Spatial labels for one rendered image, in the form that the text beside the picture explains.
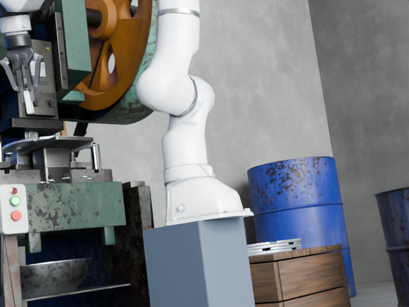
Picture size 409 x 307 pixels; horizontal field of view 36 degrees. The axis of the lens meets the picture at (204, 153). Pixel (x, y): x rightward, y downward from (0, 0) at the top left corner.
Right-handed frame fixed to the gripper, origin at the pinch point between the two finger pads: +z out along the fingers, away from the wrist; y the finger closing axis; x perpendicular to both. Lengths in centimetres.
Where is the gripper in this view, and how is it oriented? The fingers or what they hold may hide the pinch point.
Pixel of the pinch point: (28, 102)
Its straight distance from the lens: 199.6
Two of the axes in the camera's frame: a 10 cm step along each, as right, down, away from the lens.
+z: 1.3, 9.8, 1.7
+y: 9.9, -1.3, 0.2
